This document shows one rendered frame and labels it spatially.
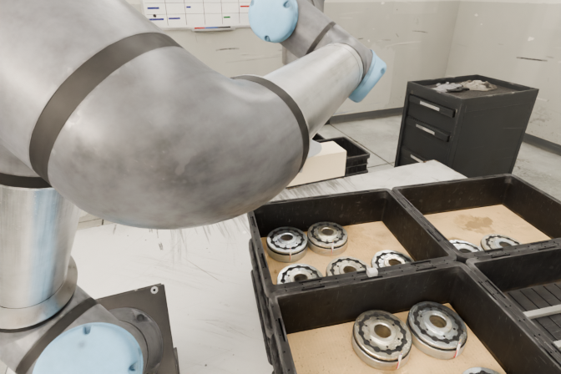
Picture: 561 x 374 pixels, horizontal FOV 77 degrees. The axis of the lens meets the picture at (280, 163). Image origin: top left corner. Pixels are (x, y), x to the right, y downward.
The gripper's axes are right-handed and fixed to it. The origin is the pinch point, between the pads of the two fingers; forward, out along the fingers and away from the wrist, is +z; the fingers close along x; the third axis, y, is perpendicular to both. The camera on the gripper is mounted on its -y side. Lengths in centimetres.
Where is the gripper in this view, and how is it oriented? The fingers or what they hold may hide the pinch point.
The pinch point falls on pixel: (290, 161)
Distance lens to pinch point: 75.6
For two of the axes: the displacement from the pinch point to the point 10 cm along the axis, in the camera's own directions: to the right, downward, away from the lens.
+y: 9.3, -1.6, 3.3
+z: 0.0, 9.0, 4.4
